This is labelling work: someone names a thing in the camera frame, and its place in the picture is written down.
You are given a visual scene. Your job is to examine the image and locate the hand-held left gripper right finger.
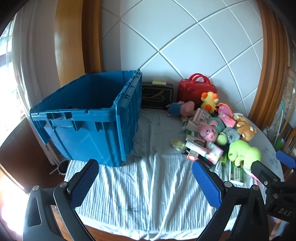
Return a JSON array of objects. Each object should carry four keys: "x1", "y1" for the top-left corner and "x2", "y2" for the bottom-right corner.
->
[{"x1": 192, "y1": 160, "x2": 271, "y2": 241}]

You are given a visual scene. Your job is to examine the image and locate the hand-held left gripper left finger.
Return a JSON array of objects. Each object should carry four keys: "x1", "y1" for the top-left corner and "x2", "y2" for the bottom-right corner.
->
[{"x1": 22, "y1": 159, "x2": 100, "y2": 241}]

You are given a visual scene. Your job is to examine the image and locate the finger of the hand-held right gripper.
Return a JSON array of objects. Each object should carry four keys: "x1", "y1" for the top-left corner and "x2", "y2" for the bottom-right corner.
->
[
  {"x1": 276, "y1": 150, "x2": 296, "y2": 170},
  {"x1": 250, "y1": 161, "x2": 284, "y2": 187}
]

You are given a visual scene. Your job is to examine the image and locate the green plush toy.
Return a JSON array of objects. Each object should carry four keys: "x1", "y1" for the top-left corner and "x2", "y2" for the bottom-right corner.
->
[{"x1": 228, "y1": 140, "x2": 261, "y2": 169}]

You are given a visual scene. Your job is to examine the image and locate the blue plastic crate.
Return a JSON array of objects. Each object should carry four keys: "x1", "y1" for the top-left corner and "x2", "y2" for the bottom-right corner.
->
[{"x1": 30, "y1": 70, "x2": 143, "y2": 167}]

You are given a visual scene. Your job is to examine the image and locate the red white packet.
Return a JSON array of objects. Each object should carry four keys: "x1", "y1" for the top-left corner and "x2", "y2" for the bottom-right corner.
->
[{"x1": 243, "y1": 168, "x2": 259, "y2": 180}]

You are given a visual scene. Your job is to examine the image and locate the grey round pot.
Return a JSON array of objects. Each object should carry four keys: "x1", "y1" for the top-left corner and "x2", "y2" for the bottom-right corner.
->
[{"x1": 57, "y1": 161, "x2": 70, "y2": 176}]

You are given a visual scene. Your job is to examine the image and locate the green white box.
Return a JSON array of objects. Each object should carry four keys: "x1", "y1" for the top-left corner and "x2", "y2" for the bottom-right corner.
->
[{"x1": 229, "y1": 160, "x2": 245, "y2": 185}]

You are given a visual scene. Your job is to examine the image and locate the pink white pack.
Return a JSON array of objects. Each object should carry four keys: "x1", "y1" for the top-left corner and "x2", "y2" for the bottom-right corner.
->
[{"x1": 204, "y1": 142, "x2": 224, "y2": 165}]

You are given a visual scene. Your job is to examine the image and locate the white red box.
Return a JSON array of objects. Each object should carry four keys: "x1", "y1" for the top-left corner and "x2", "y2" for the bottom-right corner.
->
[{"x1": 185, "y1": 140, "x2": 208, "y2": 157}]

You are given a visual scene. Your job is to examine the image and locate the teal plastic tube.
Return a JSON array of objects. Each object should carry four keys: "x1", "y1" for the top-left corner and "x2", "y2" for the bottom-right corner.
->
[{"x1": 274, "y1": 101, "x2": 284, "y2": 141}]

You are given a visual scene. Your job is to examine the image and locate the brown bear plush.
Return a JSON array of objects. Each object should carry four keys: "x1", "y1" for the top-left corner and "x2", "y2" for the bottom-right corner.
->
[{"x1": 236, "y1": 115, "x2": 258, "y2": 141}]

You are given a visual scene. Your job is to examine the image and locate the small green ball plush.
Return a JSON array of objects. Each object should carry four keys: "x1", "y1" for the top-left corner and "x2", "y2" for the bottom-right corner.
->
[{"x1": 216, "y1": 133, "x2": 228, "y2": 146}]

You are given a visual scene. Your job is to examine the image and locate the grey plush toy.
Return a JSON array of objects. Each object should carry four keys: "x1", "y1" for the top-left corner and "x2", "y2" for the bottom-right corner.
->
[{"x1": 223, "y1": 127, "x2": 241, "y2": 145}]

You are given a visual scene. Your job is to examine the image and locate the clear plastic bag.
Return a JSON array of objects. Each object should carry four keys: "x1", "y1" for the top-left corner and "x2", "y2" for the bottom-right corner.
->
[{"x1": 266, "y1": 93, "x2": 296, "y2": 149}]

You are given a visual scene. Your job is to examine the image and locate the pink mouse plush teal ears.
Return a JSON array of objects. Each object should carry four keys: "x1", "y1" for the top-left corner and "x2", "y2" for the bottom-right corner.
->
[{"x1": 196, "y1": 117, "x2": 225, "y2": 142}]

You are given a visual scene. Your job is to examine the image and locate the striped light blue cloth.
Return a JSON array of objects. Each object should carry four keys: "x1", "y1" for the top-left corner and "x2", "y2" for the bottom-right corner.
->
[{"x1": 63, "y1": 108, "x2": 285, "y2": 240}]

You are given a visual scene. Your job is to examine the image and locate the pink box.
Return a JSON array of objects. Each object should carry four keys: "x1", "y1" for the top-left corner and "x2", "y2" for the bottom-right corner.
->
[{"x1": 217, "y1": 112, "x2": 237, "y2": 128}]

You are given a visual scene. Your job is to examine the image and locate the pink white carton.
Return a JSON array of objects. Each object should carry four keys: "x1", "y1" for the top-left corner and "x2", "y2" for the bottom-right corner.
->
[{"x1": 193, "y1": 108, "x2": 212, "y2": 125}]

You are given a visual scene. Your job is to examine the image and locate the pink orange plush purse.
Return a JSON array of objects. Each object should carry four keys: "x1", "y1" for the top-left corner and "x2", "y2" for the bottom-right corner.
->
[{"x1": 215, "y1": 103, "x2": 234, "y2": 116}]

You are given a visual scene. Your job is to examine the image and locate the pink pig plush blue clothes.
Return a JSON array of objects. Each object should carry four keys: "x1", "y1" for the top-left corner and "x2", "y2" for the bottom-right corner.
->
[{"x1": 167, "y1": 101, "x2": 196, "y2": 118}]

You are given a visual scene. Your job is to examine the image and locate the yellow plush orange cheeks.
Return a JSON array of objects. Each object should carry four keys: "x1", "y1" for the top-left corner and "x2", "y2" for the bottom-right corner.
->
[{"x1": 200, "y1": 91, "x2": 220, "y2": 113}]

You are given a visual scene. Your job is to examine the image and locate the red hard case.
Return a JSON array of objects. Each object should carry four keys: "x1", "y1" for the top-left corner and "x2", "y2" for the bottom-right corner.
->
[{"x1": 178, "y1": 73, "x2": 217, "y2": 109}]

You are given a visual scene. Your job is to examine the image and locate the black box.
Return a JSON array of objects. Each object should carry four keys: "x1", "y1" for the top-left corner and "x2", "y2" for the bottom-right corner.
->
[{"x1": 141, "y1": 81, "x2": 174, "y2": 111}]

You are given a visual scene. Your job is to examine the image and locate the white curtain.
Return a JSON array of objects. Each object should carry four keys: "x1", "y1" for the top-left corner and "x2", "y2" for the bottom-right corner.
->
[{"x1": 11, "y1": 0, "x2": 61, "y2": 98}]

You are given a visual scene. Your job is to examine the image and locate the window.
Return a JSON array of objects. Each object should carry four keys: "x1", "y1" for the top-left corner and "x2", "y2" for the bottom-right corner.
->
[{"x1": 0, "y1": 21, "x2": 23, "y2": 121}]

